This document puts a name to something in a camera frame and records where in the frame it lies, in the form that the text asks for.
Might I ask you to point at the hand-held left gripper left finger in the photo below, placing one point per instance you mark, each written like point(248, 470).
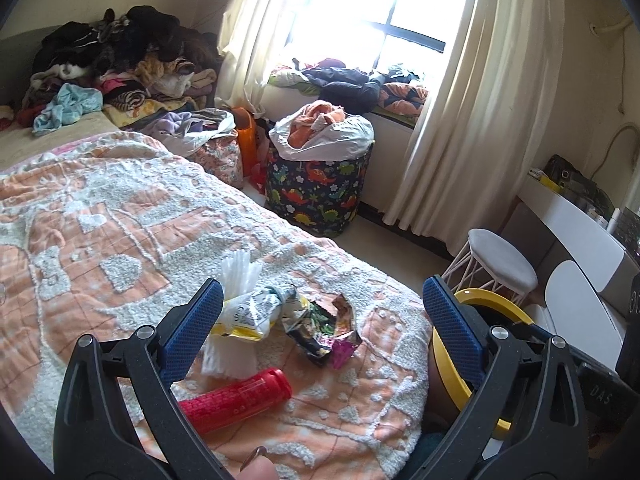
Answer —
point(192, 330)

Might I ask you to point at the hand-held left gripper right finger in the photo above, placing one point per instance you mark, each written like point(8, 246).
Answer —
point(452, 325)

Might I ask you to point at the yellow and white snack packet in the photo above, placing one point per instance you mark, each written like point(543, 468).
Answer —
point(250, 317)

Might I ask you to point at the yellow rimmed bin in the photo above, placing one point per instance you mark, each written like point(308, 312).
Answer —
point(452, 385)

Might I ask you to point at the bundle of white straws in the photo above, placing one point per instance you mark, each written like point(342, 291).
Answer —
point(240, 275)

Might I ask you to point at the red plastic tube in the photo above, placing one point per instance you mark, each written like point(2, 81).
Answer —
point(235, 400)

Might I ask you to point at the purple wrapper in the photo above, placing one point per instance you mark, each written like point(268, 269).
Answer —
point(342, 352)

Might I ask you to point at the dark colourful snack wrapper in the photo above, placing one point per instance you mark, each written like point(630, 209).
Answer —
point(320, 330)

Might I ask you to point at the person's left hand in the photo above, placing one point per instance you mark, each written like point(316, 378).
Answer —
point(257, 472)

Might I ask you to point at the white round stool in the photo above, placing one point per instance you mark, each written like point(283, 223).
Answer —
point(500, 260)

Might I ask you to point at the white chair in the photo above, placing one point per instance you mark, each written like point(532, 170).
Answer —
point(580, 305)

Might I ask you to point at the orange and white tufted blanket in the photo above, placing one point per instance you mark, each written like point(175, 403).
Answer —
point(125, 240)

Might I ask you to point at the white desk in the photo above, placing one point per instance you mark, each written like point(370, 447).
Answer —
point(575, 225)

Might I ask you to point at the floral fabric bag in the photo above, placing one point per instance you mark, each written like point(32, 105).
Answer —
point(220, 157)

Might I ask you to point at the dinosaur print laundry basket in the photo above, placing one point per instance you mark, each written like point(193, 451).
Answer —
point(320, 195)

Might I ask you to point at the dark bag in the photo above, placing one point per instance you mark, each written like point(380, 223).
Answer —
point(575, 185)

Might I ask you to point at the orange bag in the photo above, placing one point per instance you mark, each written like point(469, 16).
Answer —
point(246, 140)

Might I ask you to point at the purple cloth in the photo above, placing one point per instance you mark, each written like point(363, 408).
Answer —
point(175, 125)

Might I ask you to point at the cream curtain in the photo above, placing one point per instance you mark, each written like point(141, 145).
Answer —
point(260, 20)
point(475, 110)

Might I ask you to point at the white plastic bag with laundry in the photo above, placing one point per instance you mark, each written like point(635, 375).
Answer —
point(345, 135)

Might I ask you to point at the beige bed sheet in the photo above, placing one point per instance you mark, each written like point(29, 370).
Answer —
point(60, 135)

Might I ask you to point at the orange towel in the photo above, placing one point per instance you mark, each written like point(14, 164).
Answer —
point(310, 122)

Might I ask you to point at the light blue cloth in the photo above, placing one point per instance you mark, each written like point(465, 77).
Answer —
point(67, 105)

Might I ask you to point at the clothes on window sill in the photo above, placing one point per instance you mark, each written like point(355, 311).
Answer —
point(350, 82)

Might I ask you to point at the pile of dark clothes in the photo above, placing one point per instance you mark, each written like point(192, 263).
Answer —
point(140, 45)

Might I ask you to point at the black framed window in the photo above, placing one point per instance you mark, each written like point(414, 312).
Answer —
point(415, 35)

